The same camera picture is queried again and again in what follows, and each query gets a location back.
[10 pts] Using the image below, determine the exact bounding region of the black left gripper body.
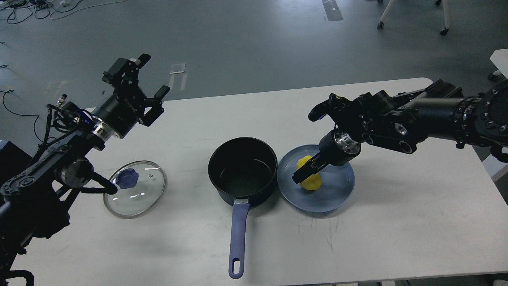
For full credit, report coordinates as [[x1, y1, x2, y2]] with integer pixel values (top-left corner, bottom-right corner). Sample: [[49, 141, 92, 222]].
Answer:
[[91, 89, 148, 138]]

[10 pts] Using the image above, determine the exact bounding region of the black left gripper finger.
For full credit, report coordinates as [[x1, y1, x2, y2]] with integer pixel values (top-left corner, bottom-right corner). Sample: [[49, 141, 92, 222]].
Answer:
[[102, 54, 151, 96], [138, 85, 171, 127]]

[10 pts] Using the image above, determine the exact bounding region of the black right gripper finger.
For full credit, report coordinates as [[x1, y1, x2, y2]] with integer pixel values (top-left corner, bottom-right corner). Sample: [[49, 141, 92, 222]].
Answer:
[[295, 154, 323, 179], [292, 161, 328, 184]]

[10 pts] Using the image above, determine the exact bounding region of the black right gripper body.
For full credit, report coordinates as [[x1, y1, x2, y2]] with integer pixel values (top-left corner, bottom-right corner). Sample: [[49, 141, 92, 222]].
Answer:
[[319, 129, 361, 166]]

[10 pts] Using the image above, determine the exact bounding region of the yellow potato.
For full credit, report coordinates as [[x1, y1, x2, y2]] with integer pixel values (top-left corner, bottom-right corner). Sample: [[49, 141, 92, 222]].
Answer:
[[297, 155, 322, 191]]

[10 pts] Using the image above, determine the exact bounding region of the glass lid blue knob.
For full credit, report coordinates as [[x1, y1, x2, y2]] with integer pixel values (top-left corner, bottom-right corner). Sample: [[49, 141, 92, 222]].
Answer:
[[103, 160, 167, 219]]

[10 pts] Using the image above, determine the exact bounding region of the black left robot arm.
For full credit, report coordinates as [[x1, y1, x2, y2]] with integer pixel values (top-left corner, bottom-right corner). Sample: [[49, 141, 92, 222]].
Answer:
[[1, 54, 170, 286]]

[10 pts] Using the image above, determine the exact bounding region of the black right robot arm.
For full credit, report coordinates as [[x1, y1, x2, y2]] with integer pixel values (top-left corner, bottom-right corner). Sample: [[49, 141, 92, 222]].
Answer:
[[292, 79, 508, 184]]

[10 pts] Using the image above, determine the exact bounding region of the blue round plate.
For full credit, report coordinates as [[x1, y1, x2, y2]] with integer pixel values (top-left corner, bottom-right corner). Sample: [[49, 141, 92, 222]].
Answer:
[[277, 144, 355, 213]]

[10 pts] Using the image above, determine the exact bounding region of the dark box at left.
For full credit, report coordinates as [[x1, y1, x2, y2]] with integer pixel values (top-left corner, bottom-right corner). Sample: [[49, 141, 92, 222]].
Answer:
[[0, 141, 32, 186]]

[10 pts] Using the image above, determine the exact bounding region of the white chair base with casters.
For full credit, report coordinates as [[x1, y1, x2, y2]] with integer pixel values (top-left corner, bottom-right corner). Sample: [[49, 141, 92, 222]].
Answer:
[[377, 0, 450, 36]]

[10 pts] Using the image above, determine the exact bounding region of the white table edge right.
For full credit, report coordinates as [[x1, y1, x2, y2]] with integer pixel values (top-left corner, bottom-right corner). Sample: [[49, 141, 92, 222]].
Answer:
[[487, 49, 508, 81]]

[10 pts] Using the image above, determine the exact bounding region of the blue saucepan with handle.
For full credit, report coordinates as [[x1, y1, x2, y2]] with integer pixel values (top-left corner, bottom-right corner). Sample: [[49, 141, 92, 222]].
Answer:
[[208, 137, 278, 279]]

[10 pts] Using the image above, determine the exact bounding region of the black floor cable left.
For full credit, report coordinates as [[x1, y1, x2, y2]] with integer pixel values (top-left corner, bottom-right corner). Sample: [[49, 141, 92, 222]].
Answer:
[[0, 90, 58, 162]]

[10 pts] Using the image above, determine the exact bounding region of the tangled cables top left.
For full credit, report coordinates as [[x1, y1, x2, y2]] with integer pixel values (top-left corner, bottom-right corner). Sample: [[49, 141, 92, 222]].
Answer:
[[0, 0, 130, 26]]

